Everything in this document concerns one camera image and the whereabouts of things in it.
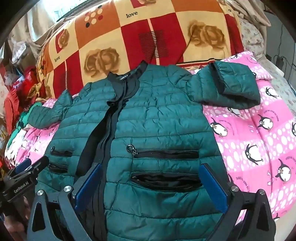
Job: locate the white pillows stack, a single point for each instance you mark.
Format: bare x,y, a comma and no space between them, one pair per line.
252,34

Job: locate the red clothes pile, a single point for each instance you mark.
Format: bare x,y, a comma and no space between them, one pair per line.
13,104

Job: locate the beige cloth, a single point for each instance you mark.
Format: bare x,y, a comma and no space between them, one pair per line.
34,23

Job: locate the black power adapter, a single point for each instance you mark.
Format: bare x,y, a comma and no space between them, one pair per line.
281,60

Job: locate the pink penguin print blanket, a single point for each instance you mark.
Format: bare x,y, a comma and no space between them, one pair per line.
242,139

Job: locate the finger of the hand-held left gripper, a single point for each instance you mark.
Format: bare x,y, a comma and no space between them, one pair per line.
23,164
40,162

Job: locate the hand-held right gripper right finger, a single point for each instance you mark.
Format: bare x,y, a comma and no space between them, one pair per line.
214,185

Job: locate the bright green cloth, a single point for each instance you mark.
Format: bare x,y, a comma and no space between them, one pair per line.
23,120

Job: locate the red orange rose checkered blanket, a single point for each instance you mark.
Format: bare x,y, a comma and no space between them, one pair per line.
104,30

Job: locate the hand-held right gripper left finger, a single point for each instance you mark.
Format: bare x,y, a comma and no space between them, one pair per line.
89,185

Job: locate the dark green quilted jacket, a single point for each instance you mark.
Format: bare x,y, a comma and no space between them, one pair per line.
150,115

